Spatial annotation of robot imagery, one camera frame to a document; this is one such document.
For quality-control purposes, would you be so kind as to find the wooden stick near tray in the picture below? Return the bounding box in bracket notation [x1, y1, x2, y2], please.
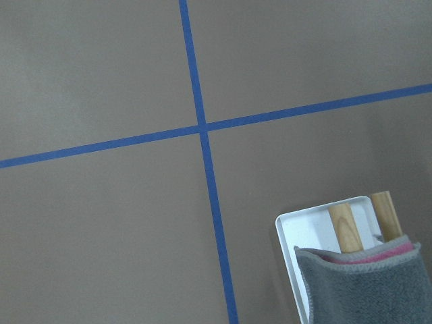
[328, 203, 364, 254]

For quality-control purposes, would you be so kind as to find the white rectangular tray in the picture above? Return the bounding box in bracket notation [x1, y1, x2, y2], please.
[275, 196, 383, 323]

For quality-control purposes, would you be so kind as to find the grey microfibre cloth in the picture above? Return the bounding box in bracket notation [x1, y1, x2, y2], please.
[295, 236, 431, 323]

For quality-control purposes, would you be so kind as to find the wooden stick outer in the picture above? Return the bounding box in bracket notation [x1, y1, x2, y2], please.
[370, 191, 404, 242]

